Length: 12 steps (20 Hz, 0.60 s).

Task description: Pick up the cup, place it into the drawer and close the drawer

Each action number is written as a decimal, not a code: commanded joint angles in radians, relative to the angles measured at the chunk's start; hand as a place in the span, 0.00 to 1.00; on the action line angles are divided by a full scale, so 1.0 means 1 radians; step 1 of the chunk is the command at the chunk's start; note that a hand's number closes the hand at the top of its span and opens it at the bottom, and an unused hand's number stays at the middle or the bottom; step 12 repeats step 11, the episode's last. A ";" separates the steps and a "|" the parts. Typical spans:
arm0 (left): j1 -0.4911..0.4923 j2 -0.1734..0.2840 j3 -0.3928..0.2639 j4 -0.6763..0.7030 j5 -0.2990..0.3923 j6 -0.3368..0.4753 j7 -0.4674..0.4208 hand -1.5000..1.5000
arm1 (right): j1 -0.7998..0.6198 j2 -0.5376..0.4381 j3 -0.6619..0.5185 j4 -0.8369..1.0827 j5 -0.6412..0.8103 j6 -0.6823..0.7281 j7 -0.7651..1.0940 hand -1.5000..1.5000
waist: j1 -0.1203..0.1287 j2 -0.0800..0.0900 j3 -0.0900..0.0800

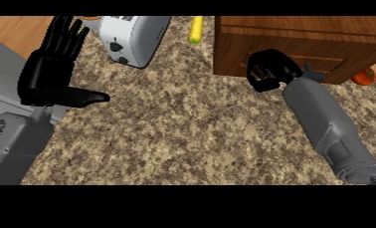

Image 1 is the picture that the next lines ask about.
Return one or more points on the brown wooden drawer cabinet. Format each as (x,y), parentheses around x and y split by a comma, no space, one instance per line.
(299,44)

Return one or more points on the yellow green corn cob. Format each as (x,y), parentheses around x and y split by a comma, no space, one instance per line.
(197,30)

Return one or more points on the brown round object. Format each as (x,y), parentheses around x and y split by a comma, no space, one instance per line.
(91,18)

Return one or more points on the red orange tomato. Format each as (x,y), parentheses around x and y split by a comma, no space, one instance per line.
(365,76)

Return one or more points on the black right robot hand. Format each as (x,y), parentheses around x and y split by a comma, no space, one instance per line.
(269,67)

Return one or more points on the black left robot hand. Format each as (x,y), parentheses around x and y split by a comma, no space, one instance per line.
(48,72)

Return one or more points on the white toaster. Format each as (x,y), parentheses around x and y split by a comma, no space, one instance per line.
(132,39)

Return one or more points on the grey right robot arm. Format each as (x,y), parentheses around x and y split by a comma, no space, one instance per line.
(332,129)

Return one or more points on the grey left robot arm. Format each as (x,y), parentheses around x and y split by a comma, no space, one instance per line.
(23,135)

